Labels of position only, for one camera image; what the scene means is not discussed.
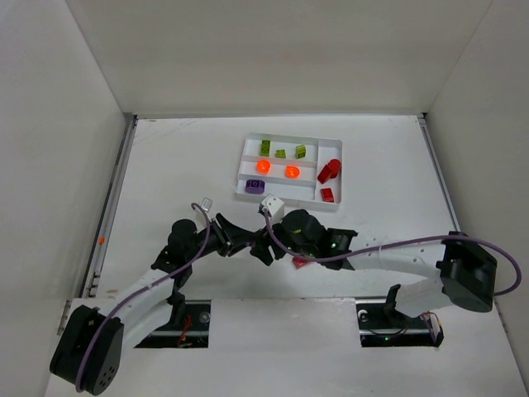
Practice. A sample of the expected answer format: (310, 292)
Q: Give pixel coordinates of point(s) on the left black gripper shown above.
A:
(222, 236)

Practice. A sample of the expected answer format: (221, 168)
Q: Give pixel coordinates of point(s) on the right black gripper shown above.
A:
(269, 242)

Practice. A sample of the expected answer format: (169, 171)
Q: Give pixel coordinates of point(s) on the purple paw print lego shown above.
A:
(255, 186)

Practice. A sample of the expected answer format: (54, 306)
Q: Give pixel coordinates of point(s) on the orange round lego disc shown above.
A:
(263, 167)

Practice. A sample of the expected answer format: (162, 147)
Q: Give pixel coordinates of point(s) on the red curved lego brick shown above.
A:
(327, 195)

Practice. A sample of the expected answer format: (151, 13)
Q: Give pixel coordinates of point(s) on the small lime green lego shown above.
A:
(280, 154)

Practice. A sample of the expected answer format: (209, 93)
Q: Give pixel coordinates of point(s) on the lime green long lego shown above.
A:
(265, 148)

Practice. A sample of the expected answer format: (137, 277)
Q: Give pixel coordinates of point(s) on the lime green sloped lego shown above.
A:
(300, 151)

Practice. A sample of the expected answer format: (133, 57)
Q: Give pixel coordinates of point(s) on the orange curved lego piece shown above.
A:
(292, 171)

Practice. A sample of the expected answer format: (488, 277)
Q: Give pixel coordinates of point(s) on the red oval flower lego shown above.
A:
(334, 165)

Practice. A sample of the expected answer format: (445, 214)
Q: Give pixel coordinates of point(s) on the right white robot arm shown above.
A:
(452, 269)

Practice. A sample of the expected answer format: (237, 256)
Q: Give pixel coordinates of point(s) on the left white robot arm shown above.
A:
(89, 352)

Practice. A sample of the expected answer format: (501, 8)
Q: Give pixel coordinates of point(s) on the white compartment sorting tray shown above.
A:
(304, 172)

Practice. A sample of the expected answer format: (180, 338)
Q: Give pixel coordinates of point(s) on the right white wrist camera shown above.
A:
(272, 207)

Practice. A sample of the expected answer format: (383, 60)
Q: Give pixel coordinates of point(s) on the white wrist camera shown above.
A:
(206, 204)
(272, 207)

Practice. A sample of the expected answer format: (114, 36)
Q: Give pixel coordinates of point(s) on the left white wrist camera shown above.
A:
(206, 204)

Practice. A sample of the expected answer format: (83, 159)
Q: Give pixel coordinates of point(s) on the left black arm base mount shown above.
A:
(188, 330)

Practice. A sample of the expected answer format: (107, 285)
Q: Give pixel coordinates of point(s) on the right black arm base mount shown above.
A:
(381, 325)

